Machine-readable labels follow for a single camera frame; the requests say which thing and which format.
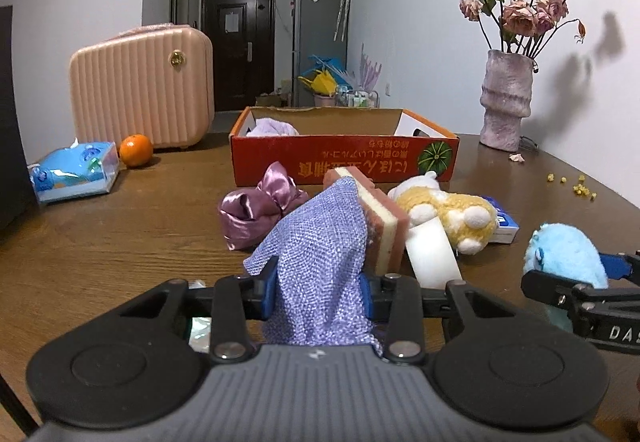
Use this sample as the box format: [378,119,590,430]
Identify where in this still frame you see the folded white umbrella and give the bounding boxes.
[334,0,352,43]

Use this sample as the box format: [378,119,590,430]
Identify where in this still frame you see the lavender towel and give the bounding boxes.
[247,118,301,138]

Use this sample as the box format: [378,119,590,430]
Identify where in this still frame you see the pink and cream sponge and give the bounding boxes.
[322,167,412,278]

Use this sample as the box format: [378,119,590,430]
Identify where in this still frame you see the yellow bag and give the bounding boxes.
[298,72,337,97]

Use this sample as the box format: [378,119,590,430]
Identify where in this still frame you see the yellow and white plush toy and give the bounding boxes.
[387,172,498,254]

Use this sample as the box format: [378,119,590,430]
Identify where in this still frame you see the red cardboard box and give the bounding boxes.
[229,106,460,187]

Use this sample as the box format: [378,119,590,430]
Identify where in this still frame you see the pink ribbed suitcase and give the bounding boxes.
[69,23,216,150]

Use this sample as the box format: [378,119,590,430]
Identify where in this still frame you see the purple knit pouch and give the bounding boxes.
[243,177,383,355]

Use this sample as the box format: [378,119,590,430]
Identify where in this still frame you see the clear plastic shower cap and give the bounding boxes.
[187,279,213,354]

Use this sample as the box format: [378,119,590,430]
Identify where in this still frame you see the pink ceramic vase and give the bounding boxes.
[479,49,535,153]

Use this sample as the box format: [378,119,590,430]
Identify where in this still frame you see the grey refrigerator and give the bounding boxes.
[292,0,348,108]

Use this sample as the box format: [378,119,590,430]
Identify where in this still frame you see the dark brown door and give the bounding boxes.
[201,0,277,112]

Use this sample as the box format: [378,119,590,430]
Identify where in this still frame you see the cart with bottles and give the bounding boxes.
[335,84,378,109]

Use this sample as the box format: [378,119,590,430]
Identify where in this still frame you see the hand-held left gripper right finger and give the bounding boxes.
[359,272,592,365]

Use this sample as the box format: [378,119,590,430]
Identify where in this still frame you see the black paper bag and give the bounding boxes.
[0,4,38,243]

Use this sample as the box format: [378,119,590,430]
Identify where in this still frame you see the orange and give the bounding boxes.
[119,134,154,168]

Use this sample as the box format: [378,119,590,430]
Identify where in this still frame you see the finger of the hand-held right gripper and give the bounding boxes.
[521,269,640,354]
[597,251,640,281]

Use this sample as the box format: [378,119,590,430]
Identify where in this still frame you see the scattered yellow crumbs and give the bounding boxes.
[546,173,598,200]

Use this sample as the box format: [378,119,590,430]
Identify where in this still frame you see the purple wall sticker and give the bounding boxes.
[359,43,383,93]

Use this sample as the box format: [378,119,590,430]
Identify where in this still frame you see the pink satin bow pouch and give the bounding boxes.
[217,161,310,251]

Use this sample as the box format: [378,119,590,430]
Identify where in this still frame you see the blue tissue pack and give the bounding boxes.
[29,138,120,205]

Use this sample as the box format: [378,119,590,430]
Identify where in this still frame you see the white foam block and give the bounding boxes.
[405,217,463,290]

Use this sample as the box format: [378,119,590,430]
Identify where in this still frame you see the small blue box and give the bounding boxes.
[482,196,520,244]

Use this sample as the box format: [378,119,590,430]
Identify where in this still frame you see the light blue plush mitt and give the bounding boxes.
[522,222,610,328]

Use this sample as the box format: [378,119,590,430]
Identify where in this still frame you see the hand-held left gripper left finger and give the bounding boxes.
[50,254,281,365]

